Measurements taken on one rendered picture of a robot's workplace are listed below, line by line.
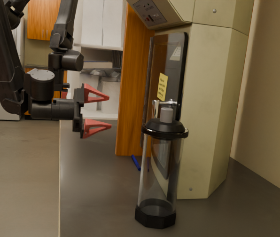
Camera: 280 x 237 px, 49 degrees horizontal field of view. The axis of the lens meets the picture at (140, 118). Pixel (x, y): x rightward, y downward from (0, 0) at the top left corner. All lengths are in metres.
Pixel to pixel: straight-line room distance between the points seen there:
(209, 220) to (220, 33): 0.47
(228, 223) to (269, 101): 0.55
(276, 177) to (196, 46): 0.59
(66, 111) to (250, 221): 0.54
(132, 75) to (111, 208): 0.52
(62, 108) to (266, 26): 0.83
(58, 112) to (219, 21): 0.47
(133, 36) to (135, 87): 0.18
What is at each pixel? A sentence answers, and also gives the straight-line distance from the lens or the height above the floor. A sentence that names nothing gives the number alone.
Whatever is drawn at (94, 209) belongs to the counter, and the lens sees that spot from 0.80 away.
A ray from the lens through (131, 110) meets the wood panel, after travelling 1.15.
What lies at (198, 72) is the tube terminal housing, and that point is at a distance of 0.81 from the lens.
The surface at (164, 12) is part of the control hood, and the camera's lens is 0.86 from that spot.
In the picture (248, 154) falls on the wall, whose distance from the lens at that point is 1.31.
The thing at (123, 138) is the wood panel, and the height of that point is 1.01.
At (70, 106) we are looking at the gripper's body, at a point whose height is 1.17.
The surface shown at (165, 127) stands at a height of 1.18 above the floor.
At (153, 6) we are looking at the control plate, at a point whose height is 1.45.
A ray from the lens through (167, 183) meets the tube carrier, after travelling 0.70.
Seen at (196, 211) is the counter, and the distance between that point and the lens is 0.85.
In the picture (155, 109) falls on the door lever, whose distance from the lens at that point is 0.83.
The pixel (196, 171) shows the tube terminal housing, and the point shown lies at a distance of 0.88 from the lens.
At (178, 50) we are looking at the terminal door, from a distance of 0.83.
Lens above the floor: 1.32
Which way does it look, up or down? 11 degrees down
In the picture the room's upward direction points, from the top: 5 degrees clockwise
